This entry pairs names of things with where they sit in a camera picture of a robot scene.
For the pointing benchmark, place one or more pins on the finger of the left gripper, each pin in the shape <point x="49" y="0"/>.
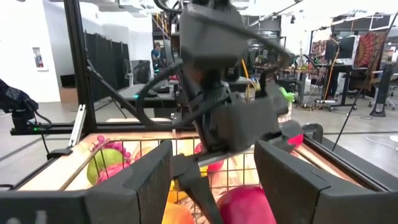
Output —
<point x="289" y="129"/>
<point x="192" y="180"/>

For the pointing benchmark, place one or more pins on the black mounted camera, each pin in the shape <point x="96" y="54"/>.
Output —
<point x="15" y="99"/>

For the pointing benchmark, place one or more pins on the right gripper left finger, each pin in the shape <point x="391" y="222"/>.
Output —
<point x="140" y="186"/>

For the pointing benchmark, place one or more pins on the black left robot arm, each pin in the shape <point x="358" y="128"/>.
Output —
<point x="211" y="37"/>

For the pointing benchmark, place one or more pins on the thin black slanted pole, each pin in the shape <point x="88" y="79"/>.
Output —
<point x="357" y="99"/>

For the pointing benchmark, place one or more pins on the black keyboard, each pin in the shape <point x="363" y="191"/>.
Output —
<point x="161" y="87"/>

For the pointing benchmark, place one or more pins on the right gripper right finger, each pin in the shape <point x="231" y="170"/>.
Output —
<point x="289" y="186"/>

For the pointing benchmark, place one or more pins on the orange bell pepper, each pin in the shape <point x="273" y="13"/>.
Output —
<point x="177" y="216"/>

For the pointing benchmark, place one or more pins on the green pear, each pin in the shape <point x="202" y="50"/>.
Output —
<point x="102" y="160"/>

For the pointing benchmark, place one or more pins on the black monitor on stand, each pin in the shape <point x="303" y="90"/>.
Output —
<point x="345" y="48"/>

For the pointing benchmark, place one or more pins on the black aluminium rig frame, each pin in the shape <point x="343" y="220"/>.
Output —
<point x="79" y="62"/>

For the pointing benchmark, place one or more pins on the red orange peach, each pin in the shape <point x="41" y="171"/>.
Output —
<point x="143" y="153"/>

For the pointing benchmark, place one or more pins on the red tomato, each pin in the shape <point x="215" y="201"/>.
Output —
<point x="216" y="166"/>

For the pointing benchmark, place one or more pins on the white framed wall cabinet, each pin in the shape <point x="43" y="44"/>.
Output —
<point x="38" y="59"/>

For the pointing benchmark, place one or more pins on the person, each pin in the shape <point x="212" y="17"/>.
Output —
<point x="157" y="56"/>

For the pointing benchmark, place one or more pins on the silver metal bar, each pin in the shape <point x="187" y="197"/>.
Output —
<point x="77" y="124"/>

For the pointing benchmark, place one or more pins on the black standing desk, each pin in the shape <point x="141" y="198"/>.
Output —
<point x="342" y="67"/>

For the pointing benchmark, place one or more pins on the purple grape bunch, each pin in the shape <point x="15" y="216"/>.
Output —
<point x="119" y="146"/>

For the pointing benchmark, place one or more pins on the cardboard box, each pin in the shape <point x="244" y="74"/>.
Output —
<point x="68" y="95"/>

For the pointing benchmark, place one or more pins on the orange mandala tapestry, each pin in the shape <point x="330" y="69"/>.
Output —
<point x="371" y="49"/>

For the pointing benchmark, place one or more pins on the black keyboard desk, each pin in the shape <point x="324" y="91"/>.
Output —
<point x="127" y="93"/>

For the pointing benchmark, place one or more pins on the dark red pomegranate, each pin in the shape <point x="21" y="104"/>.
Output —
<point x="245" y="207"/>

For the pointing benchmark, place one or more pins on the black office chair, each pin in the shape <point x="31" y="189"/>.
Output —
<point x="141" y="71"/>

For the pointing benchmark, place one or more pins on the black computer mouse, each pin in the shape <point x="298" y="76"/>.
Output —
<point x="152" y="93"/>

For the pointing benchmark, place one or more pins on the red patterned tapestry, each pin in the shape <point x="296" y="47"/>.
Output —
<point x="318" y="51"/>

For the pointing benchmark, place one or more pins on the succulent in white patterned pot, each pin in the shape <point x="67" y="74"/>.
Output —
<point x="286" y="95"/>

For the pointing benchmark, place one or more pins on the black partition panels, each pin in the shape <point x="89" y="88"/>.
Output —
<point x="105" y="56"/>

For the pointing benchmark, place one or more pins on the black pedestal stand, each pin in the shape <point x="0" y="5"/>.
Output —
<point x="381" y="93"/>

